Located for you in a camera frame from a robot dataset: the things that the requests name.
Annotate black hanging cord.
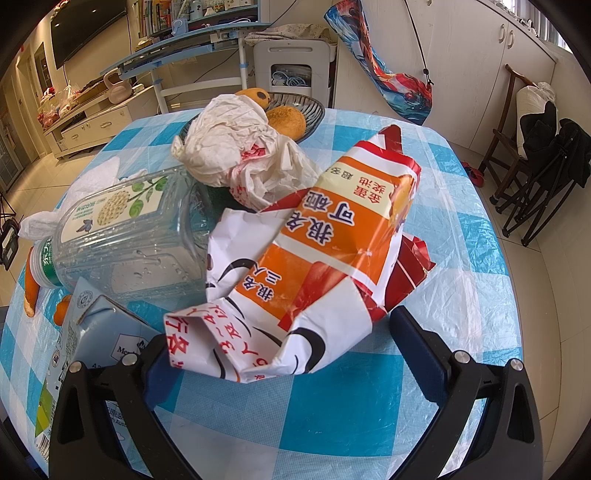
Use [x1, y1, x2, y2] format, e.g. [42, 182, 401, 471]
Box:
[404, 0, 435, 86]

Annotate round orange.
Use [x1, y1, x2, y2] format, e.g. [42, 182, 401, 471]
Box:
[265, 106, 307, 139]

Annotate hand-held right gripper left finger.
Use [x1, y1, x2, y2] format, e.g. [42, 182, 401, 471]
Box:
[48, 333, 204, 480]

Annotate clear plastic bottle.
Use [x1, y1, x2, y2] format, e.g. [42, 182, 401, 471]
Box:
[36, 167, 218, 306]

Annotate beige kettlebell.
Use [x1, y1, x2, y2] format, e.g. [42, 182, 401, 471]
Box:
[102, 71, 132, 104]

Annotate blue study desk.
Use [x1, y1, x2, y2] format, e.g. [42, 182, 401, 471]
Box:
[102, 22, 273, 114]

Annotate small orange peel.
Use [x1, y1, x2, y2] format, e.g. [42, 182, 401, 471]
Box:
[53, 295, 74, 326]

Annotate orange with dark spot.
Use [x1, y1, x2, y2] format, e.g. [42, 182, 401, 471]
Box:
[233, 89, 271, 112]

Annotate beige cloth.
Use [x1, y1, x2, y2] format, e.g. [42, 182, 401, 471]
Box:
[245, 25, 340, 44]

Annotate black clothing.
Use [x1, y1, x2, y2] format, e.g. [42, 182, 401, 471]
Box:
[519, 102, 591, 185]

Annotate blue milk carton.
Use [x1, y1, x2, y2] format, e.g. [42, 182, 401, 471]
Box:
[34, 277, 162, 476]

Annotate colourful hanging bag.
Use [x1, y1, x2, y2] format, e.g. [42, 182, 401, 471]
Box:
[323, 0, 435, 125]

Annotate orange and white snack bag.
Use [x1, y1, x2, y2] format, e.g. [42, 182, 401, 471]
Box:
[164, 124, 437, 385]

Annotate black lamp device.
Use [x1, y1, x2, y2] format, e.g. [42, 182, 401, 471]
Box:
[0, 219, 20, 271]

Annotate crumpled white plastic bag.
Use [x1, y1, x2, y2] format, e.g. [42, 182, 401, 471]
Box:
[171, 95, 321, 210]

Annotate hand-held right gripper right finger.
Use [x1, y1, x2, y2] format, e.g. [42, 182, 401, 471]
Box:
[389, 305, 543, 480]

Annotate red and white plastic bags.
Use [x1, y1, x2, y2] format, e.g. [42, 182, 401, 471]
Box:
[37, 83, 77, 125]

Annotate dark wire fruit basket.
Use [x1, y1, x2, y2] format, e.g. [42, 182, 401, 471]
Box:
[179, 91, 326, 144]

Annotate white cloth bag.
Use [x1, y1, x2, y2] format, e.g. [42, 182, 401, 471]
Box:
[516, 82, 558, 158]

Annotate cream cabinet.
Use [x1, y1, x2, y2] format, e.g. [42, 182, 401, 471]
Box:
[434, 0, 557, 153]

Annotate row of books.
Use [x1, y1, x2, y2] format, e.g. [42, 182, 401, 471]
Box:
[134, 0, 259, 47]

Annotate white plastic stool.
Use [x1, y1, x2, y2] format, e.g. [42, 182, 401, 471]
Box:
[253, 39, 338, 109]

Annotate blue checkered tablecloth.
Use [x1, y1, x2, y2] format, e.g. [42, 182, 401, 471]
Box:
[0, 107, 525, 480]

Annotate red slippers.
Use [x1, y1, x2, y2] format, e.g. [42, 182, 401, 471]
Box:
[462, 161, 485, 188]

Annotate black television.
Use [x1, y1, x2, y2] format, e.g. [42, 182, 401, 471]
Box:
[50, 0, 127, 68]

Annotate long orange peel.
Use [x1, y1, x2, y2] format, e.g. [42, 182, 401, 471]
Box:
[24, 247, 42, 318]

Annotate dark wooden chair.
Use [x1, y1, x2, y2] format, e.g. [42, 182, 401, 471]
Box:
[478, 65, 546, 185]

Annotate black folding chair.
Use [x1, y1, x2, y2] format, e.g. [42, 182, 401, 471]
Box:
[490, 152, 587, 247]

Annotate coiled light cable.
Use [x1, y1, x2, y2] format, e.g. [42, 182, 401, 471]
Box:
[271, 69, 308, 88]

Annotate cream television stand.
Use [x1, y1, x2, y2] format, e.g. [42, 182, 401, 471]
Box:
[44, 85, 160, 160]

